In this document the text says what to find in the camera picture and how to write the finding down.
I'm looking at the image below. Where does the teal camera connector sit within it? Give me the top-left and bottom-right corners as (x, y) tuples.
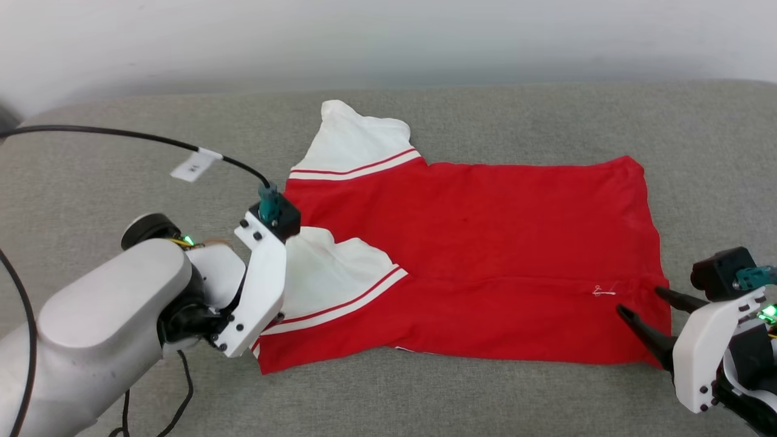
(735, 265), (777, 291)
(258, 184), (281, 222)

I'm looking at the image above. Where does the red and white shirt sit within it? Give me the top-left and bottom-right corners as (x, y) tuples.
(251, 99), (673, 376)

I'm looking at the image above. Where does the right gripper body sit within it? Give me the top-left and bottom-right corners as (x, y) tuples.
(718, 303), (777, 398)

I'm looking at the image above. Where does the grey fabric sofa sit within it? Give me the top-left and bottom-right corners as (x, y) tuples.
(0, 79), (777, 437)

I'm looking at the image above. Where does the grey metal pole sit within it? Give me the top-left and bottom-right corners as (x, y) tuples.
(0, 102), (24, 143)

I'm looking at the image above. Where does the white cable label tag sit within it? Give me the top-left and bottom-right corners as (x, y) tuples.
(170, 147), (223, 183)

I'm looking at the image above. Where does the teal right camera connector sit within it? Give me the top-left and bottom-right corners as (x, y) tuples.
(735, 265), (777, 291)

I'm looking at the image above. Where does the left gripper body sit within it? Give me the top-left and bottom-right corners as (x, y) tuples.
(120, 212), (248, 311)

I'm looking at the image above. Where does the teal left camera connector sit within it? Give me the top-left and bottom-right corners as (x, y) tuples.
(258, 184), (281, 222)

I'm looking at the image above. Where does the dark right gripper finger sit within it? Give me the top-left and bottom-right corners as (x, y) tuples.
(654, 286), (710, 314)
(616, 303), (676, 372)

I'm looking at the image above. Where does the black camera cable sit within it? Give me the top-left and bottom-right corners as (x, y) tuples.
(0, 124), (273, 437)

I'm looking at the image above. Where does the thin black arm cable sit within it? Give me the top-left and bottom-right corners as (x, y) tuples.
(109, 349), (195, 437)

